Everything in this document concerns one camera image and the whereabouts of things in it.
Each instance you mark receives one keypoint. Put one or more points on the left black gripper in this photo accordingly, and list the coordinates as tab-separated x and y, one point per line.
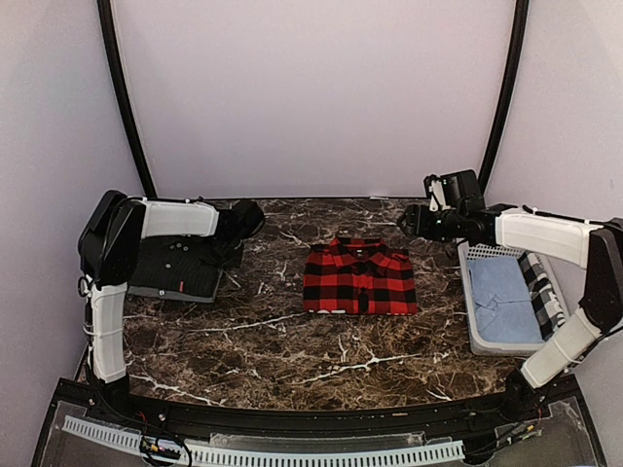
236	261

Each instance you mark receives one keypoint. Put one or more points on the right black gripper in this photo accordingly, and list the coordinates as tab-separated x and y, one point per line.
417	224

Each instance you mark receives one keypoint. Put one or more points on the black pinstripe shirt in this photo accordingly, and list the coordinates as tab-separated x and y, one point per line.
166	256

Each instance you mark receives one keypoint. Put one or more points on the grey shirt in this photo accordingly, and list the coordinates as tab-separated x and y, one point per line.
193	287

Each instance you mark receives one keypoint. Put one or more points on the red black plaid shirt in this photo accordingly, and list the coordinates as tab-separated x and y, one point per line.
355	276

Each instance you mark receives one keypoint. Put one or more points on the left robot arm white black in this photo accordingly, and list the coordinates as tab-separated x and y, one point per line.
108	249

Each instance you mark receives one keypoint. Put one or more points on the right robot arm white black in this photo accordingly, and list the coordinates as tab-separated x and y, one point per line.
456	209

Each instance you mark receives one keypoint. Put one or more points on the white plastic laundry basket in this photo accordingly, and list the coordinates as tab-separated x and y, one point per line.
477	344

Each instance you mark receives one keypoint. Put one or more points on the light blue folded shirt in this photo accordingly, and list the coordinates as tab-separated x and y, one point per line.
502	303

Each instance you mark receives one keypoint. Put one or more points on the black white checked shirt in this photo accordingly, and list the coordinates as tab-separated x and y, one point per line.
547	308

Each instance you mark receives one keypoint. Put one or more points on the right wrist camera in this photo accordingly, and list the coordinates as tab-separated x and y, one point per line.
434	192

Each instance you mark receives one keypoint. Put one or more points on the white slotted cable duct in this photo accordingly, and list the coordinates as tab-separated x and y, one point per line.
237	450

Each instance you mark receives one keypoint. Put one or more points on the black curved front rail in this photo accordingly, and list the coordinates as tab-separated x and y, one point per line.
467	418

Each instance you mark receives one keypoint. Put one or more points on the right black frame post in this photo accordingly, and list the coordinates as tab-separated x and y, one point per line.
511	68

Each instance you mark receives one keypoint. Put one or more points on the black frame post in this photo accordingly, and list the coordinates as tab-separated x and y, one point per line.
120	87
511	68

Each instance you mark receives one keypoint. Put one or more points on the left black frame post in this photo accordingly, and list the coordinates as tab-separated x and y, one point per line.
120	87

